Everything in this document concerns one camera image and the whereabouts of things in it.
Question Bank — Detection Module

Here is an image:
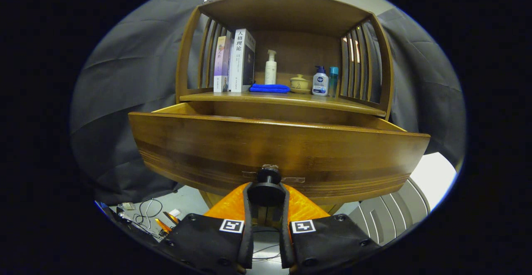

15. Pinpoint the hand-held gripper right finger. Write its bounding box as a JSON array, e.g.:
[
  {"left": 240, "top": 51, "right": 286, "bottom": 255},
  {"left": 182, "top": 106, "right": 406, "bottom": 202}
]
[{"left": 279, "top": 184, "right": 381, "bottom": 273}]

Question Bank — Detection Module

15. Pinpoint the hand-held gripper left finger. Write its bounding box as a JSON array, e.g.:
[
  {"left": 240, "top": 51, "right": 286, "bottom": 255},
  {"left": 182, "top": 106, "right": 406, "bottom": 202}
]
[{"left": 160, "top": 182, "right": 255, "bottom": 273}]

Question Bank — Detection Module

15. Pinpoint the black drawer knob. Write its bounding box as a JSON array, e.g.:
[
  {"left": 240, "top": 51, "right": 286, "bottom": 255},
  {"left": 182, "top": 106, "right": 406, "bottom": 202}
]
[{"left": 248, "top": 165, "right": 286, "bottom": 207}]

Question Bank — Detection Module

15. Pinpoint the wooden drawer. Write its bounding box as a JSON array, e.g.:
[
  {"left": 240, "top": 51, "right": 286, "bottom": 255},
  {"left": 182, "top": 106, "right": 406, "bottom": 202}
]
[{"left": 128, "top": 102, "right": 431, "bottom": 205}]

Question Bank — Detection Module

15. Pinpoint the wooden countertop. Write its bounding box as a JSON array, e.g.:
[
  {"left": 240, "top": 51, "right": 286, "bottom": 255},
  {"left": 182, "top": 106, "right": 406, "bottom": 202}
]
[{"left": 180, "top": 91, "right": 387, "bottom": 117}]

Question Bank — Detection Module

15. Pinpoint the blue folded cloth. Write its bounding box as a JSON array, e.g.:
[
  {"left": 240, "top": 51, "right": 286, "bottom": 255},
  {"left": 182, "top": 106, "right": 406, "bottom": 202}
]
[{"left": 249, "top": 84, "right": 291, "bottom": 93}]

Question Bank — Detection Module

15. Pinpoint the yellow lidded teacup with saucer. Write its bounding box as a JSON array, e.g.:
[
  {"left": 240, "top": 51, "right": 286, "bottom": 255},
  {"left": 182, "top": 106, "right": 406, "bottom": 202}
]
[{"left": 290, "top": 74, "right": 311, "bottom": 94}]

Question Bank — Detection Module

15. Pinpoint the white bottle with blue pump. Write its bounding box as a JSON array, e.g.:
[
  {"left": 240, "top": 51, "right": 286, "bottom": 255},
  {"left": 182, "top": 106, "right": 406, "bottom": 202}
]
[{"left": 312, "top": 66, "right": 330, "bottom": 97}]

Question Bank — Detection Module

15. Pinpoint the clear bottle with teal cap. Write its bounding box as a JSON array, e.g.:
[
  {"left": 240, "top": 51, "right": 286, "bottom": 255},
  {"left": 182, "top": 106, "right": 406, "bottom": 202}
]
[{"left": 329, "top": 67, "right": 339, "bottom": 98}]

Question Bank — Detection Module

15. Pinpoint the thin pink purple book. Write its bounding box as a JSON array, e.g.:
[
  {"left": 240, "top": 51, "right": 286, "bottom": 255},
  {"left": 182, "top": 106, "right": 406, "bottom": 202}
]
[{"left": 213, "top": 36, "right": 232, "bottom": 93}]

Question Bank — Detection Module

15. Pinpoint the thick white portrait book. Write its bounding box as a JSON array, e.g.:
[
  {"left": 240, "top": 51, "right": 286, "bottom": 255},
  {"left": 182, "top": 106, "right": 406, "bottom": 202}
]
[{"left": 229, "top": 29, "right": 256, "bottom": 93}]

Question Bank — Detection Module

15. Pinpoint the white floor cable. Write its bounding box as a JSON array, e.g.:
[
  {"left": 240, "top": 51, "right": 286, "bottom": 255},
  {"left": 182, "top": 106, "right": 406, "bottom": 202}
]
[{"left": 134, "top": 199, "right": 163, "bottom": 226}]

